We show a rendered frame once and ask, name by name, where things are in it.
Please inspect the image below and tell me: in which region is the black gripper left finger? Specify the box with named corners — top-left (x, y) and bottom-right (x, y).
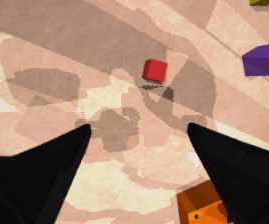
top-left (0, 124), bottom-right (91, 224)

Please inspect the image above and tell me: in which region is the purple block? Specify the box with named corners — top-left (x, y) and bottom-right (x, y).
top-left (242, 44), bottom-right (269, 77)

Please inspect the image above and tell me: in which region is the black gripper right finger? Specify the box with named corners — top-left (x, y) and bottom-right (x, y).
top-left (186, 123), bottom-right (269, 224)

